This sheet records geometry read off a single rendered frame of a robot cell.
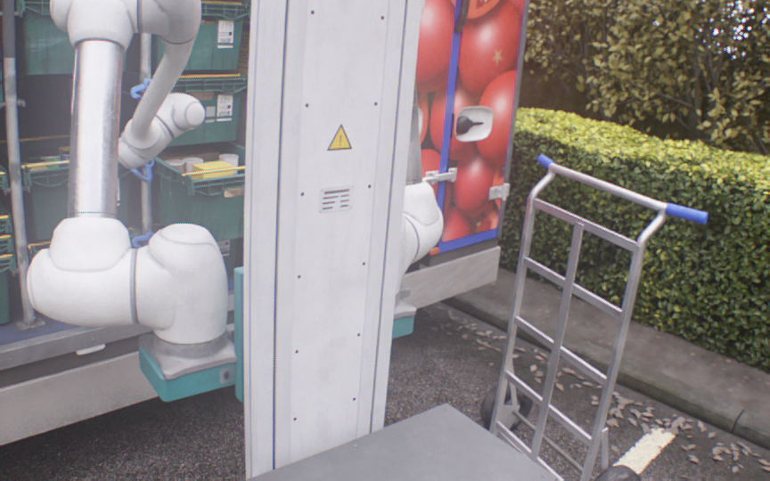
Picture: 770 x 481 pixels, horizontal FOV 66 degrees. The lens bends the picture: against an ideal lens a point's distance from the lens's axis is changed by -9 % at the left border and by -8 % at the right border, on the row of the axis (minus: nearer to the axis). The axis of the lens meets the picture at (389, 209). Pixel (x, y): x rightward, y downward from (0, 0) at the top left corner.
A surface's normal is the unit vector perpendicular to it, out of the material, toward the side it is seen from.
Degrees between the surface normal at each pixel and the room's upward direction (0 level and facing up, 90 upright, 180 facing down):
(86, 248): 61
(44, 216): 98
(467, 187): 90
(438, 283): 90
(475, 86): 90
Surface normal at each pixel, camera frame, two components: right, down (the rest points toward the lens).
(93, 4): 0.25, -0.06
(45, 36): 0.68, 0.36
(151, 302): 0.22, 0.30
